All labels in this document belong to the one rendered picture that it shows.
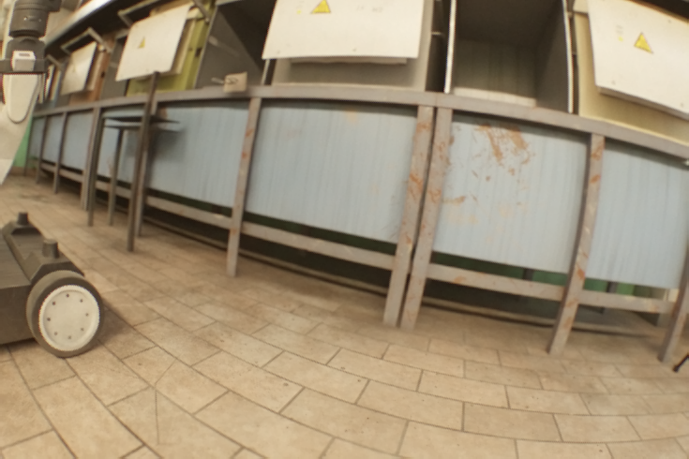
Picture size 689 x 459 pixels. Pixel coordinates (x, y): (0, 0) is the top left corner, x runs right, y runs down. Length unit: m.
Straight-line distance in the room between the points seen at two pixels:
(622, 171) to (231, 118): 1.70
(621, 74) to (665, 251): 0.70
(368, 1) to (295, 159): 0.70
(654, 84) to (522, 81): 0.85
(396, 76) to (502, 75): 0.82
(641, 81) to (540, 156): 0.49
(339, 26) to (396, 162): 0.55
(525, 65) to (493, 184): 0.94
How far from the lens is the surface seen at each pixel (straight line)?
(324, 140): 1.29
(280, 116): 1.42
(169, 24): 1.97
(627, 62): 1.27
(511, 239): 1.18
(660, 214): 1.45
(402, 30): 1.15
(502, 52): 1.93
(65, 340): 0.84
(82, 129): 3.11
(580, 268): 1.22
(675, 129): 1.47
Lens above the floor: 0.47
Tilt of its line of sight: 2 degrees down
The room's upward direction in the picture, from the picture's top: 9 degrees clockwise
